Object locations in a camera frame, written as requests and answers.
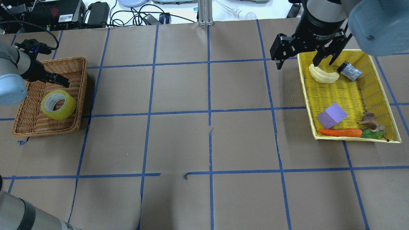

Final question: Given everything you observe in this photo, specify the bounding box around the aluminium frame post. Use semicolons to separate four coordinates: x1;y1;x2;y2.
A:
197;0;214;26

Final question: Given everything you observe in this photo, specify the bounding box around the blue plate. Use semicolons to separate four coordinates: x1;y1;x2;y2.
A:
117;0;147;8

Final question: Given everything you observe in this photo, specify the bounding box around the black power adapter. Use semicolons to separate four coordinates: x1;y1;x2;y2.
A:
286;3;302;18

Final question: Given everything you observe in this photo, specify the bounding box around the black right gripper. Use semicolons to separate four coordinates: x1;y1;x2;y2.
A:
270;13;352;70

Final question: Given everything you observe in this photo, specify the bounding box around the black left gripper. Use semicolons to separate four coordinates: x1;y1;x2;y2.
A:
14;38;70;88

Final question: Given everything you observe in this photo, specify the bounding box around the purple foam cube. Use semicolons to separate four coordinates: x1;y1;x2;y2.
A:
316;103;348;129

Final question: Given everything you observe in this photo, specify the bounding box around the brown wicker basket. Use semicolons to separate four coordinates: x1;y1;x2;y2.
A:
12;57;88;137

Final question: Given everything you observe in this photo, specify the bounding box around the light bulb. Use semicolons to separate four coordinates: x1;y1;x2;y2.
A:
231;8;257;20

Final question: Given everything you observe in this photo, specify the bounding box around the orange toy carrot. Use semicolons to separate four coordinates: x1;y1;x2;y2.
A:
318;128;389;141

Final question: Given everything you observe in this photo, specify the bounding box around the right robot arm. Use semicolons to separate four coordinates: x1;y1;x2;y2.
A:
270;0;409;70

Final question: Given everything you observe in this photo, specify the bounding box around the yellow woven tray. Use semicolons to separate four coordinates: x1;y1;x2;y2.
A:
297;49;402;143

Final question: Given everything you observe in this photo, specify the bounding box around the yellow tape roll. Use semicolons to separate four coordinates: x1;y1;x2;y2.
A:
41;90;76;120

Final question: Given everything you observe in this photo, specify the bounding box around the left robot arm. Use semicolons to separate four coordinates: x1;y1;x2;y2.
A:
0;41;76;230

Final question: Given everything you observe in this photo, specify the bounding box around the brown toy animal figure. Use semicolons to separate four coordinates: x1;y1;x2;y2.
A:
357;111;385;133

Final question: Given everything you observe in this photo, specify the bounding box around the large black power brick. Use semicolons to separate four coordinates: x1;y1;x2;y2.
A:
86;2;110;28

